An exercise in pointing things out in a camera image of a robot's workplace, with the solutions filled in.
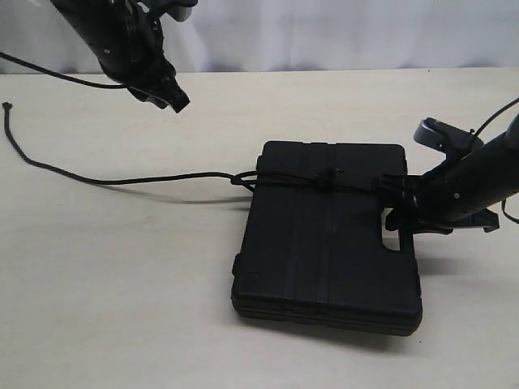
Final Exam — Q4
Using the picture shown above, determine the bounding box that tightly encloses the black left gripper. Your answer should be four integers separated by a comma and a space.
121, 49, 190, 113

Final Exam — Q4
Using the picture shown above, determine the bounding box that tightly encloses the white curtain backdrop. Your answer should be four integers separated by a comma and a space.
0, 0, 519, 76

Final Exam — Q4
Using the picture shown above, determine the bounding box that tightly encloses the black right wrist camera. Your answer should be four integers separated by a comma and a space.
413, 118, 484, 159

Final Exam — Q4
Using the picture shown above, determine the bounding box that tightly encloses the black plastic carrying case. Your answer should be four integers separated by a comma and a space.
230, 140, 424, 337

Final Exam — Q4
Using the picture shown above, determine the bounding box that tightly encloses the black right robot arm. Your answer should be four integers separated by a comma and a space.
376, 118, 518, 235

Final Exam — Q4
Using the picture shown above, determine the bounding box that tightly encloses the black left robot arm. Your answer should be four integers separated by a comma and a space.
52, 0, 198, 113

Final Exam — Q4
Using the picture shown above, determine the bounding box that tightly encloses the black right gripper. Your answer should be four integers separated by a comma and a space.
379, 168, 499, 234

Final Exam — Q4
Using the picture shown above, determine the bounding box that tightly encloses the black braided rope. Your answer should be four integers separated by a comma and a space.
0, 50, 390, 195

